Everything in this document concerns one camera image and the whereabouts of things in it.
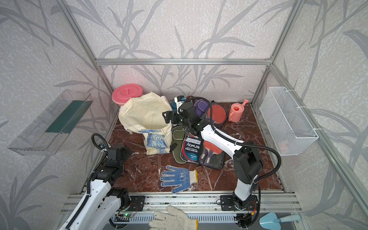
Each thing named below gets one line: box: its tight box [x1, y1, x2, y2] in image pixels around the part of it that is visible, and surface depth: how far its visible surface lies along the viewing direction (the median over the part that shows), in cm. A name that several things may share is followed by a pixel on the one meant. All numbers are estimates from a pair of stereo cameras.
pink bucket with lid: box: [111, 83, 143, 107], surface depth 104 cm
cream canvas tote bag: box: [118, 91, 173, 155], surface depth 90 cm
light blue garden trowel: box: [259, 211, 301, 230], surface depth 70 cm
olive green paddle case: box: [171, 125, 187, 164], surface depth 93 cm
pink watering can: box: [228, 99, 250, 123], surface depth 104 cm
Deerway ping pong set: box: [180, 126, 205, 164], surface depth 91 cm
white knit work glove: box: [148, 205, 199, 230], surface depth 70 cm
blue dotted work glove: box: [159, 165, 199, 194], surface depth 84 cm
